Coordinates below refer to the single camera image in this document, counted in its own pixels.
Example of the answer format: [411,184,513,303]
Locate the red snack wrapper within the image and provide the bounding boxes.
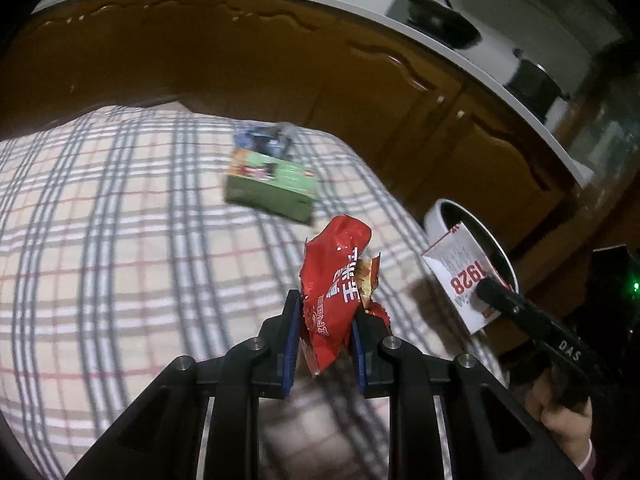
[300,216,390,376]

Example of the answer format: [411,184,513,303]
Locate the white round trash bin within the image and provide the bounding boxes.
[423,198,521,302]

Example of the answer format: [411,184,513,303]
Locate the wooden lower kitchen cabinets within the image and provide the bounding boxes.
[1,0,600,284]

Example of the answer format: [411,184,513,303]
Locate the person's right hand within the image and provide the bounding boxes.
[525,372,592,469]

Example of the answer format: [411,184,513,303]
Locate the plaid tablecloth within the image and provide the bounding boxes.
[1,106,500,479]

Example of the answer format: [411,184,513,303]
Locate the green paper box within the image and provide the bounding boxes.
[224,148,318,223]

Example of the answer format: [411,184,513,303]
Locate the silver blue crumpled wrapper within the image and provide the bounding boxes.
[233,122,297,159]

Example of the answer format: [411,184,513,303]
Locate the black stock pot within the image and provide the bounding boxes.
[504,47,570,122]

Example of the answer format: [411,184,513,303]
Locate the black wok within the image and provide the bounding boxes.
[406,0,482,50]

